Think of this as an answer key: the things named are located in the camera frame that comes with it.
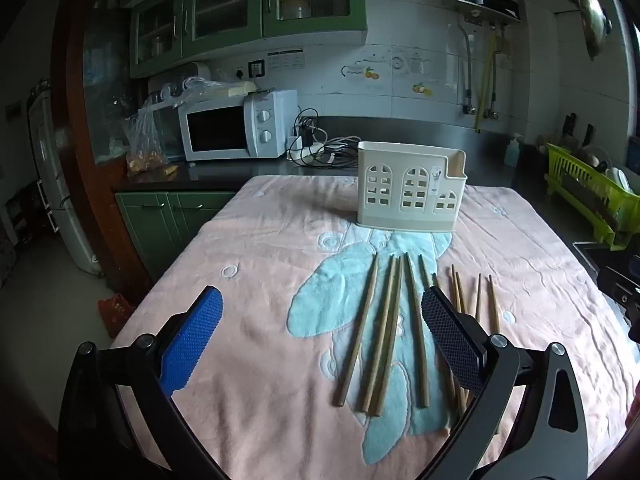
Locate white plastic utensil holder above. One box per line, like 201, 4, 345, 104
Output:
356, 141, 468, 232

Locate pink blanket with blue print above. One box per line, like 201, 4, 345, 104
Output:
107, 175, 640, 480

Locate green lower cabinet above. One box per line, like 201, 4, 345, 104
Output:
115, 191, 236, 281

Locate silver refrigerator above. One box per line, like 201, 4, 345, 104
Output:
27, 80, 103, 275

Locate black and white label sticker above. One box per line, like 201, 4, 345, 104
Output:
266, 49, 305, 72

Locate grey metal hose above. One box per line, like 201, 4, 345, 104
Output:
461, 22, 477, 114
489, 25, 502, 120

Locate row of wooden chopsticks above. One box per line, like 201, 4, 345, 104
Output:
332, 252, 501, 436

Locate yellow gas hose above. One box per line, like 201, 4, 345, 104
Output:
475, 30, 499, 133

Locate white microwave oven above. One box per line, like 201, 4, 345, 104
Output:
178, 89, 299, 162

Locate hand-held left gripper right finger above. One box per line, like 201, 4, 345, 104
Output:
421, 286, 591, 480

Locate red item on floor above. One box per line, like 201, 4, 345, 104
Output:
97, 295, 133, 336

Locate clear plastic bag with food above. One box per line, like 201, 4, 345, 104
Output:
125, 105, 173, 177

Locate clear soap pump bottle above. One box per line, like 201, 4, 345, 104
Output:
504, 132, 523, 168

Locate bowls in dish rack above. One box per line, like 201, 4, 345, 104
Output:
582, 145, 633, 193

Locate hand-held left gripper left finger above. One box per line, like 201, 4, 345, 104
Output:
57, 285, 231, 480

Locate kitchen sink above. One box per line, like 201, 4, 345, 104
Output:
572, 240, 640, 286

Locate green plastic dish rack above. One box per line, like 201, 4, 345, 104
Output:
544, 142, 640, 251

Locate black-handled knives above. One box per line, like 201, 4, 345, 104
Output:
562, 114, 596, 150

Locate power strip with tangled cables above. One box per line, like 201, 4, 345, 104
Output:
286, 107, 361, 167

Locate plastic bag with cream box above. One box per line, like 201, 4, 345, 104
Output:
170, 77, 273, 107

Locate green upper wall cabinets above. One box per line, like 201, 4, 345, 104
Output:
120, 0, 366, 78

